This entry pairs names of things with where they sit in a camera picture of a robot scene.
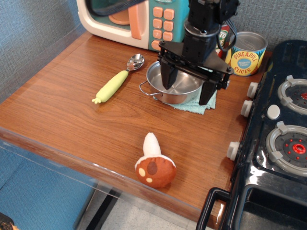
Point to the black toy stove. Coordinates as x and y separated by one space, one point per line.
269 179

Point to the small stainless steel pot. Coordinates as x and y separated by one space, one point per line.
186 88

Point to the toy microwave teal and cream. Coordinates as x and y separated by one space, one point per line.
143 25

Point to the brown plush toy mushroom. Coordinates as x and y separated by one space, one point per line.
154 169

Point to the spoon with green handle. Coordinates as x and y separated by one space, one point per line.
111 87

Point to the clear acrylic table guard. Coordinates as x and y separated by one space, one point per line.
45 188

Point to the light teal folded cloth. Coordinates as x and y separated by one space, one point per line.
193 105

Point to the metal table leg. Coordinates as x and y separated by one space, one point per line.
98 209

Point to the orange object at corner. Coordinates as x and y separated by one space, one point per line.
6 223

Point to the pineapple slices can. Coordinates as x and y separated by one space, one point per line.
247 52

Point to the tomato sauce can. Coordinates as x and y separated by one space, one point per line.
223 37

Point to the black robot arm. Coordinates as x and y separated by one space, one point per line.
206 14

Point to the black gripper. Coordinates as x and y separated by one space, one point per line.
197 57

